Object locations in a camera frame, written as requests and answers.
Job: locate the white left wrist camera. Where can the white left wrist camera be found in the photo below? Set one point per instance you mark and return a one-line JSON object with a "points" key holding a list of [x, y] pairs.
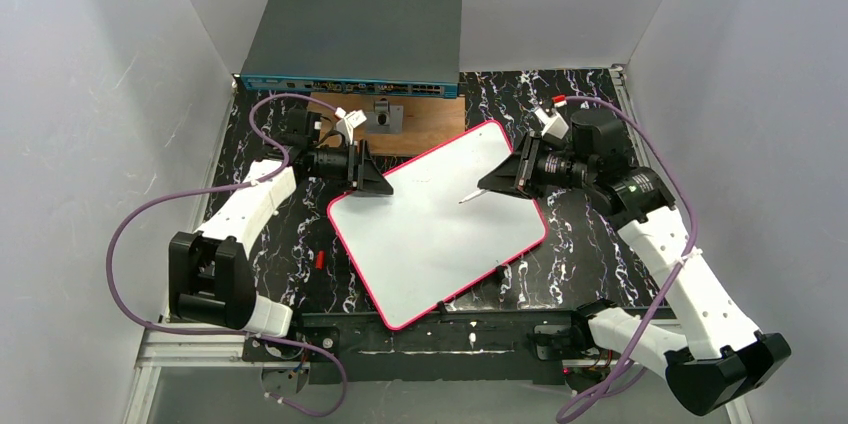
{"points": [[347, 122]]}

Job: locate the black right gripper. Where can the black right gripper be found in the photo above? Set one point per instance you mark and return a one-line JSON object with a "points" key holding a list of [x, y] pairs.
{"points": [[523, 169]]}

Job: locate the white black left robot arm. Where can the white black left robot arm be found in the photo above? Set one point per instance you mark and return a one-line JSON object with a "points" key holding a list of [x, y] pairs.
{"points": [[210, 280]]}

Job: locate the grey metal bracket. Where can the grey metal bracket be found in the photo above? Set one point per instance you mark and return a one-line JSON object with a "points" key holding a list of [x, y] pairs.
{"points": [[384, 118]]}

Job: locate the grey network switch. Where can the grey network switch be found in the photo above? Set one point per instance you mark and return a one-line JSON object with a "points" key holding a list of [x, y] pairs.
{"points": [[363, 47]]}

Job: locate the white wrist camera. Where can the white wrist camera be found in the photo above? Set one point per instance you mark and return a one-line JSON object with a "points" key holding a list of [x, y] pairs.
{"points": [[347, 122], [551, 117]]}

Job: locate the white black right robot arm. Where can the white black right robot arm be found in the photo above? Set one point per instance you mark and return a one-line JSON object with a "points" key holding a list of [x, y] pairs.
{"points": [[719, 354]]}

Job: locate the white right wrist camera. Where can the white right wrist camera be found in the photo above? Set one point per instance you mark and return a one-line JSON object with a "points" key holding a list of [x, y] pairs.
{"points": [[551, 117]]}

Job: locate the red marker cap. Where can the red marker cap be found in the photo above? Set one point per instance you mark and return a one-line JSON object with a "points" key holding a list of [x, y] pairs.
{"points": [[319, 261]]}

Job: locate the white red marker pen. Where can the white red marker pen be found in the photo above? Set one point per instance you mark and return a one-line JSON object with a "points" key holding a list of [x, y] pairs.
{"points": [[473, 195]]}

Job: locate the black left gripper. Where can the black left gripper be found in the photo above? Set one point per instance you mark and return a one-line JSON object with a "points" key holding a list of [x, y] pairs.
{"points": [[356, 166]]}

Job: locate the pink framed whiteboard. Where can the pink framed whiteboard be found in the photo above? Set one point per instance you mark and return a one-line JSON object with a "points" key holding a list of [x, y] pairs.
{"points": [[428, 241]]}

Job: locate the brown wooden board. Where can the brown wooden board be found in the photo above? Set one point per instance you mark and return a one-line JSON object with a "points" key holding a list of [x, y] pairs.
{"points": [[414, 124]]}

